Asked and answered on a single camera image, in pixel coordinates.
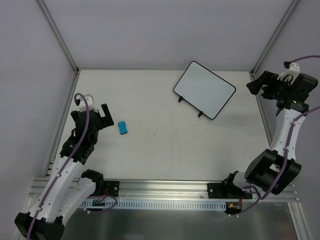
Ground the blue whiteboard eraser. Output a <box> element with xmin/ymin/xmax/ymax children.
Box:
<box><xmin>117</xmin><ymin>121</ymin><xmax>128</xmax><ymax>135</ymax></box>

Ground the small white whiteboard black frame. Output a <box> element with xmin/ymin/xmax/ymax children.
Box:
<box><xmin>173</xmin><ymin>61</ymin><xmax>237</xmax><ymax>120</ymax></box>

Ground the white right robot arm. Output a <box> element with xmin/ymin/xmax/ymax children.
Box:
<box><xmin>244</xmin><ymin>69</ymin><xmax>318</xmax><ymax>197</ymax></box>

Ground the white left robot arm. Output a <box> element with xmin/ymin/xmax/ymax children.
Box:
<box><xmin>14</xmin><ymin>103</ymin><xmax>114</xmax><ymax>240</ymax></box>

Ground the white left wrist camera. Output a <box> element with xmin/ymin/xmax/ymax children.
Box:
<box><xmin>74</xmin><ymin>93</ymin><xmax>97</xmax><ymax>112</ymax></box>

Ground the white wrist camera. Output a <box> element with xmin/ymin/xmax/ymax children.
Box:
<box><xmin>277</xmin><ymin>61</ymin><xmax>301</xmax><ymax>83</ymax></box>
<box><xmin>74</xmin><ymin>93</ymin><xmax>97</xmax><ymax>112</ymax></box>

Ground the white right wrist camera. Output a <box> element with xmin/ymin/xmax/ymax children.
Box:
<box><xmin>277</xmin><ymin>61</ymin><xmax>301</xmax><ymax>83</ymax></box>

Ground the left aluminium frame post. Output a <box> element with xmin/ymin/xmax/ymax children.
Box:
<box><xmin>35</xmin><ymin>0</ymin><xmax>79</xmax><ymax>74</ymax></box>

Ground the aluminium frame post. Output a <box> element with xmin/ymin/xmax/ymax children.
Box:
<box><xmin>250</xmin><ymin>0</ymin><xmax>301</xmax><ymax>76</ymax></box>
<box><xmin>35</xmin><ymin>0</ymin><xmax>79</xmax><ymax>74</ymax></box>

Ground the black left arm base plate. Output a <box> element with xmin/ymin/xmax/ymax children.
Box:
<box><xmin>102</xmin><ymin>180</ymin><xmax>120</xmax><ymax>197</ymax></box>

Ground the right aluminium frame post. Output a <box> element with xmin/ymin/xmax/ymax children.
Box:
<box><xmin>250</xmin><ymin>0</ymin><xmax>301</xmax><ymax>76</ymax></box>

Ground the white slotted cable duct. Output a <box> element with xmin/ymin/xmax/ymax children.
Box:
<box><xmin>79</xmin><ymin>198</ymin><xmax>227</xmax><ymax>212</ymax></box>

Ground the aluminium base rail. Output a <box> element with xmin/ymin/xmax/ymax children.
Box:
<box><xmin>28</xmin><ymin>177</ymin><xmax>300</xmax><ymax>202</ymax></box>

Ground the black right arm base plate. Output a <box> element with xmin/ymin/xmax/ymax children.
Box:
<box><xmin>207</xmin><ymin>182</ymin><xmax>253</xmax><ymax>200</ymax></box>

